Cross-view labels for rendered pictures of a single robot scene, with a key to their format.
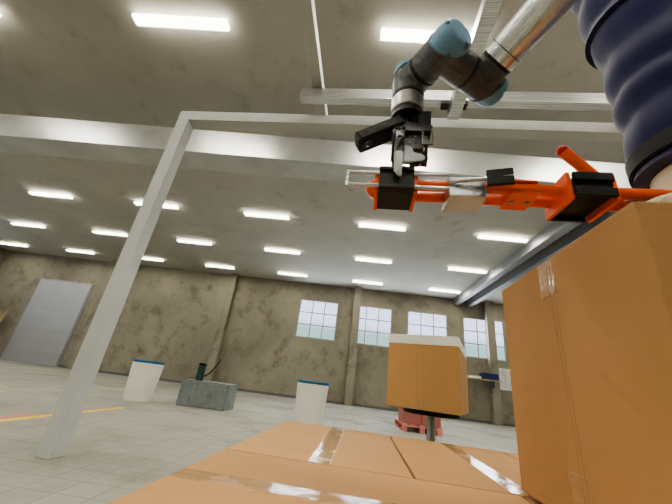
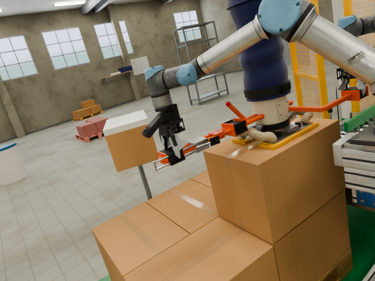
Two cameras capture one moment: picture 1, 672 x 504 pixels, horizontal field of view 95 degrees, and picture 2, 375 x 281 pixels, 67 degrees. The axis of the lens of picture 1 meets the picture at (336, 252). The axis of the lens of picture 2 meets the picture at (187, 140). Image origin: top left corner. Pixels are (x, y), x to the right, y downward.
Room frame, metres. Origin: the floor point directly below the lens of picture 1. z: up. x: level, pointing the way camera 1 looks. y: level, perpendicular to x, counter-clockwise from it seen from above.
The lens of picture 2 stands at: (-0.40, 0.49, 1.43)
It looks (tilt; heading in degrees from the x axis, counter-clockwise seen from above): 16 degrees down; 323
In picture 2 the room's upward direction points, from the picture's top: 14 degrees counter-clockwise
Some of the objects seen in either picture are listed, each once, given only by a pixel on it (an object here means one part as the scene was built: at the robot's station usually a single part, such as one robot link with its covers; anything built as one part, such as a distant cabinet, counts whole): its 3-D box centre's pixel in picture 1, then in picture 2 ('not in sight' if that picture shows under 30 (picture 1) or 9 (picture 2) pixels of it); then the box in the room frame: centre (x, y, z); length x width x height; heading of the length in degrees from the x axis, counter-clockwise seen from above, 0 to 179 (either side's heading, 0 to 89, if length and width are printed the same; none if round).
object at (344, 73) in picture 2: not in sight; (349, 65); (0.16, -0.93, 1.22); 0.09 x 0.08 x 0.12; 83
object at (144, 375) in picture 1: (143, 380); not in sight; (6.37, 3.25, 0.34); 0.57 x 0.56 x 0.68; 177
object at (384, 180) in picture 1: (425, 176); (188, 151); (0.48, -0.15, 1.08); 0.31 x 0.03 x 0.05; 83
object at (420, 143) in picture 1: (409, 136); (168, 120); (0.52, -0.13, 1.22); 0.09 x 0.08 x 0.12; 82
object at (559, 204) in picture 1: (578, 198); (234, 126); (0.48, -0.45, 1.08); 0.10 x 0.08 x 0.06; 173
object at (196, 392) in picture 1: (213, 381); not in sight; (6.79, 2.10, 0.45); 0.91 x 0.72 x 0.90; 86
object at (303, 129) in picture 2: not in sight; (289, 131); (0.36, -0.69, 0.98); 0.34 x 0.10 x 0.05; 83
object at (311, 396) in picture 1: (310, 402); (6, 163); (6.01, 0.11, 0.34); 0.58 x 0.56 x 0.69; 88
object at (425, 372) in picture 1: (430, 374); (131, 137); (2.11, -0.71, 0.82); 0.60 x 0.40 x 0.40; 152
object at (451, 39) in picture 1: (445, 56); (181, 76); (0.44, -0.18, 1.38); 0.11 x 0.11 x 0.08; 26
